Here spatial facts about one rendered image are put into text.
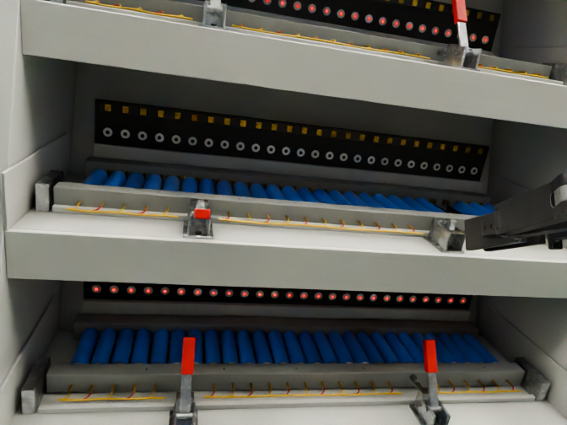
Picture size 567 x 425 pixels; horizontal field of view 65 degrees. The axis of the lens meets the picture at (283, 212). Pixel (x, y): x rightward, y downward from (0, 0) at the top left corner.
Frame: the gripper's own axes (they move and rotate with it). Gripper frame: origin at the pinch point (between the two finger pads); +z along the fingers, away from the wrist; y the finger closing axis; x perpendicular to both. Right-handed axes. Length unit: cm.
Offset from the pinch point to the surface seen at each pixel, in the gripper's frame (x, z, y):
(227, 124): 15.1, 19.6, -23.5
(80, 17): 16.6, 3.1, -37.9
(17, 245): -2.8, 7.6, -41.6
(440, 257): -1.9, 7.0, -1.8
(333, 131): 15.6, 19.3, -9.3
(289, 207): 3.0, 10.6, -17.2
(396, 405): -18.1, 15.4, -2.8
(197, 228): -0.2, 9.0, -26.7
